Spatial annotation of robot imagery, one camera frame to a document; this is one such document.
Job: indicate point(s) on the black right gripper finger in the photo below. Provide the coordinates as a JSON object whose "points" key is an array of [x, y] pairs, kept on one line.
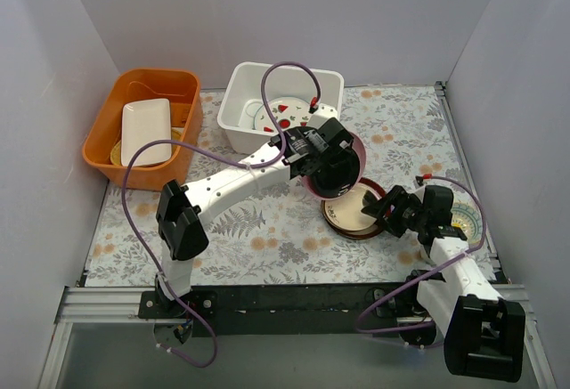
{"points": [[379, 208], [393, 226]]}

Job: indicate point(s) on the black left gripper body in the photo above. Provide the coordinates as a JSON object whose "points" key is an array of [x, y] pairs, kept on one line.
{"points": [[335, 168]]}

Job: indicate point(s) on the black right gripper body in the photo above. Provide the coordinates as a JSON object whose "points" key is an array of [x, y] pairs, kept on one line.
{"points": [[391, 209]]}

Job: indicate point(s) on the cream small plate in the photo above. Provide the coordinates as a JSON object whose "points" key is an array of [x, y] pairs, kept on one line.
{"points": [[345, 213]]}

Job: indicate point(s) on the red rimmed cream plate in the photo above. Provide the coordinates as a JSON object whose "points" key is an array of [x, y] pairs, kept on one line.
{"points": [[366, 234]]}

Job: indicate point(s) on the watermelon pattern plate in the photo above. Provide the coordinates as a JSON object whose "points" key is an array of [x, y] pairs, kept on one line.
{"points": [[288, 112]]}

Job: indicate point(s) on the pink plate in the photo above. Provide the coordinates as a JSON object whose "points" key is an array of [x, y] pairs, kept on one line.
{"points": [[339, 177]]}

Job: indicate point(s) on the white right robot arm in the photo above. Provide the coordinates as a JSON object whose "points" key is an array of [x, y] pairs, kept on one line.
{"points": [[483, 332]]}

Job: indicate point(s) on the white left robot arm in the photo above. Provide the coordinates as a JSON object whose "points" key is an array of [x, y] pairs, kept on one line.
{"points": [[185, 210]]}

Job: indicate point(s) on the white plastic bin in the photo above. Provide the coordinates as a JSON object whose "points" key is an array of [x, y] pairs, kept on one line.
{"points": [[323, 86]]}

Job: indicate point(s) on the yellow plate in orange bin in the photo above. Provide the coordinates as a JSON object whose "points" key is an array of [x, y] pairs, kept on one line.
{"points": [[115, 154]]}

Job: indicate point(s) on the orange plastic bin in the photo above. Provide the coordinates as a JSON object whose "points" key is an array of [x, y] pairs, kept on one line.
{"points": [[182, 89]]}

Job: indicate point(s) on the white cup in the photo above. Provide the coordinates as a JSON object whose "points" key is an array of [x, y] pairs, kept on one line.
{"points": [[425, 254]]}

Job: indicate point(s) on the teal patterned plate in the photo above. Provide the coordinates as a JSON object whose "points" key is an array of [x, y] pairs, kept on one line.
{"points": [[468, 219]]}

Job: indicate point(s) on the floral table mat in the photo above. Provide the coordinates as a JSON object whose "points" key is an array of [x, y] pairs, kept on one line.
{"points": [[279, 235]]}

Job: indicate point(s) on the white rectangular plate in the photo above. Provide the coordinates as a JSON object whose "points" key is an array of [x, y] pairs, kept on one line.
{"points": [[144, 122]]}

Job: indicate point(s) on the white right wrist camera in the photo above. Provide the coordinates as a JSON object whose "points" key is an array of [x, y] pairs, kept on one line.
{"points": [[420, 193]]}

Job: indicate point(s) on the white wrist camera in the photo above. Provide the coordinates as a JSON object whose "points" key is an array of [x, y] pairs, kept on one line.
{"points": [[321, 115], [420, 193]]}

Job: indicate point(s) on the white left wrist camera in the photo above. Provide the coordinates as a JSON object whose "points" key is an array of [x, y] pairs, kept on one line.
{"points": [[321, 115]]}

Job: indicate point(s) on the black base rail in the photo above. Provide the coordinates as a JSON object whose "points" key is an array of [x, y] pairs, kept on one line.
{"points": [[287, 309]]}

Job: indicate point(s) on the aluminium frame rail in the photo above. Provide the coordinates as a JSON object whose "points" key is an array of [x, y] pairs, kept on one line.
{"points": [[90, 306]]}

